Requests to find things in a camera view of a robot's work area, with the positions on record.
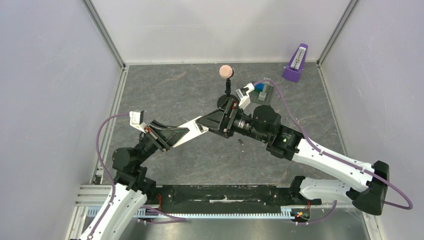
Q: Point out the blue building block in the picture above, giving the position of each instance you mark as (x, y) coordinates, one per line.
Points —
(259, 87)

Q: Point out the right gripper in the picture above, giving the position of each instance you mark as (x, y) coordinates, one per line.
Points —
(227, 118)

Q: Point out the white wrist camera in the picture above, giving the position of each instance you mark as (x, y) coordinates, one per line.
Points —
(243, 94)
(137, 118)

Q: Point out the microphone on black stand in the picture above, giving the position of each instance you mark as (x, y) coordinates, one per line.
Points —
(227, 73)

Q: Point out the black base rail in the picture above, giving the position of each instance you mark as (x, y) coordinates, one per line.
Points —
(225, 199)

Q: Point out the white slotted cable duct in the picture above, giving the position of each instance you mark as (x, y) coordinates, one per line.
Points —
(285, 213)

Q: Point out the grey building block baseplate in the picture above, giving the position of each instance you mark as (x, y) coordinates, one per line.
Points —
(254, 96)

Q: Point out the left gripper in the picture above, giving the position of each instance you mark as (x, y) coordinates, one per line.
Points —
(165, 136)

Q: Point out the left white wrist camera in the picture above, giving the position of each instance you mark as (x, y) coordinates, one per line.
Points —
(137, 118)

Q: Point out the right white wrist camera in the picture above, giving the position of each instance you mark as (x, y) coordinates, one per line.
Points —
(243, 94)

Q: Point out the grey building block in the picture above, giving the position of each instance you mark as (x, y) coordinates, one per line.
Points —
(263, 95)

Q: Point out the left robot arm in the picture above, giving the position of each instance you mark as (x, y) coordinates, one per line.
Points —
(130, 188)

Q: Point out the purple metronome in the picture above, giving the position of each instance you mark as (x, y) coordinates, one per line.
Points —
(293, 70)

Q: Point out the white remote control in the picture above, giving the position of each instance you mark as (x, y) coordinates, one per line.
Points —
(195, 130)

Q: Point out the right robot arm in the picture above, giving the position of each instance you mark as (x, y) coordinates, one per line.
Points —
(361, 183)

